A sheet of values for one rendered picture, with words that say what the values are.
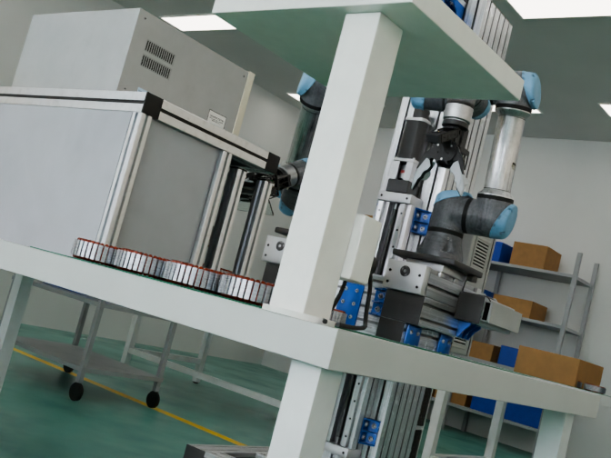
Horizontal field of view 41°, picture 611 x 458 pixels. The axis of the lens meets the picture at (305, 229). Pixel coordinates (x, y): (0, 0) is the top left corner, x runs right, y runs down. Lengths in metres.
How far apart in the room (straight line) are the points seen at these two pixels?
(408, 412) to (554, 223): 6.19
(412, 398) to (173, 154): 1.53
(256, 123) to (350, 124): 8.91
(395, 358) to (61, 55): 1.25
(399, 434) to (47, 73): 1.71
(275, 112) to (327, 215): 9.18
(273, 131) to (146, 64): 8.34
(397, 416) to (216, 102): 1.38
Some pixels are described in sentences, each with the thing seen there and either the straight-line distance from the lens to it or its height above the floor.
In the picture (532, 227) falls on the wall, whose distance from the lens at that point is 9.07.
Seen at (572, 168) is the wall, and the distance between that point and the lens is 9.10.
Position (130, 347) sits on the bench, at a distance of 6.22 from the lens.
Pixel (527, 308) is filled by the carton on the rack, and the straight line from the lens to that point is 8.32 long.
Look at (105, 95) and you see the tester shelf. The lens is 1.82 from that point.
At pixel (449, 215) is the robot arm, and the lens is 2.63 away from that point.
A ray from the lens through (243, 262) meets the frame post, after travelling 1.97.
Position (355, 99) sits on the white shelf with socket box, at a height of 1.05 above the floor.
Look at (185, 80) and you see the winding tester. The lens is 1.96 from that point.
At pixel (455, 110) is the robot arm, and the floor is 1.38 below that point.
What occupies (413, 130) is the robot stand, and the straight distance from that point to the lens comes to 2.90.
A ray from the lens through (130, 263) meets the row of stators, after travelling 1.38.
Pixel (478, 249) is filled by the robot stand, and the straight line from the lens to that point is 3.11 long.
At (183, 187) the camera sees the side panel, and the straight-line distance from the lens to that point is 1.81.
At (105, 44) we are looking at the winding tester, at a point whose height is 1.23.
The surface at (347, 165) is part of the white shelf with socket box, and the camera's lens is 1.07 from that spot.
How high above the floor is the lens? 0.75
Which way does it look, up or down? 6 degrees up
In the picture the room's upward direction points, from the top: 15 degrees clockwise
